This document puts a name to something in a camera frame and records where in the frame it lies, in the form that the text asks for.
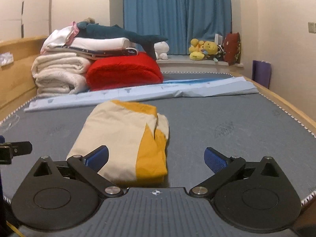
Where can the yellow duck plush toy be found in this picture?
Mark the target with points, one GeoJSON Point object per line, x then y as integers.
{"type": "Point", "coordinates": [196, 50]}

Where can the white plush toy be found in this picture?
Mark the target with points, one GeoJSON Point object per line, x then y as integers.
{"type": "Point", "coordinates": [161, 49]}

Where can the yellow round plush toy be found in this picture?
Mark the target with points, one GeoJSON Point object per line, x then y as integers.
{"type": "Point", "coordinates": [210, 49]}

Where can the blue curtain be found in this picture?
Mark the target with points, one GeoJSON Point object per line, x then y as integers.
{"type": "Point", "coordinates": [177, 14]}

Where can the tan plush toy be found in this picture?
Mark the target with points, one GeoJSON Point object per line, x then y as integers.
{"type": "Point", "coordinates": [88, 20]}

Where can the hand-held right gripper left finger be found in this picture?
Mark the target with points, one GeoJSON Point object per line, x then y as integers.
{"type": "Point", "coordinates": [97, 156]}

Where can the navy patterned folded sheet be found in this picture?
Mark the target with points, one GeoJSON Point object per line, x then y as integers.
{"type": "Point", "coordinates": [118, 52]}

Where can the tissue pack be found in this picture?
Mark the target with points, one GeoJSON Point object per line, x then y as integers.
{"type": "Point", "coordinates": [6, 58]}

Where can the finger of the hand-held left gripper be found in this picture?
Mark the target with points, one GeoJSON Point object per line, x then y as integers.
{"type": "Point", "coordinates": [19, 148]}

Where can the cream folded blanket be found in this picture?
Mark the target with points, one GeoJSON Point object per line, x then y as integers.
{"type": "Point", "coordinates": [56, 74]}

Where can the white cloth with pink trim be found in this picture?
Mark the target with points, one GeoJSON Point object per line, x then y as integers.
{"type": "Point", "coordinates": [59, 38]}

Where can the dark red cushion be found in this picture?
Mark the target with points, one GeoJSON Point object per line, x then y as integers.
{"type": "Point", "coordinates": [232, 48]}

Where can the small white box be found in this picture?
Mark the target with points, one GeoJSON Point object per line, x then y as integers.
{"type": "Point", "coordinates": [218, 39]}

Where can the cream wall cabinet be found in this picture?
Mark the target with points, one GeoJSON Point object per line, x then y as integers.
{"type": "Point", "coordinates": [12, 5]}

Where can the red folded blanket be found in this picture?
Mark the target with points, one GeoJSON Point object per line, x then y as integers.
{"type": "Point", "coordinates": [123, 71]}

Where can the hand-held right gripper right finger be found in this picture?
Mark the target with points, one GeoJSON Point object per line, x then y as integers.
{"type": "Point", "coordinates": [216, 161]}

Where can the purple paper bag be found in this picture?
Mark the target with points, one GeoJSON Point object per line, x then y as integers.
{"type": "Point", "coordinates": [261, 74]}

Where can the window sill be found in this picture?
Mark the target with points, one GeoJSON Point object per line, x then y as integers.
{"type": "Point", "coordinates": [197, 64]}

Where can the light blue bed sheet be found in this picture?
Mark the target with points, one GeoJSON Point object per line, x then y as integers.
{"type": "Point", "coordinates": [197, 90]}

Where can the dark teal shark plush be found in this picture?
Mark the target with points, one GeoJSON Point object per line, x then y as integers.
{"type": "Point", "coordinates": [111, 32]}

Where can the clear plastic bag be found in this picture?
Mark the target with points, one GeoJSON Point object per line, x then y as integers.
{"type": "Point", "coordinates": [9, 123]}

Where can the beige and yellow hooded jacket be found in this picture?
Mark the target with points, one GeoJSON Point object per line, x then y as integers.
{"type": "Point", "coordinates": [116, 133]}

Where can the wall socket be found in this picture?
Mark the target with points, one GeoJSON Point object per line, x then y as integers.
{"type": "Point", "coordinates": [312, 27]}

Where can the bright blue folded sheet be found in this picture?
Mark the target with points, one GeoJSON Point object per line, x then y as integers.
{"type": "Point", "coordinates": [197, 80]}

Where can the black and white striped toy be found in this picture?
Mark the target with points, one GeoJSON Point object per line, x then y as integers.
{"type": "Point", "coordinates": [219, 53]}

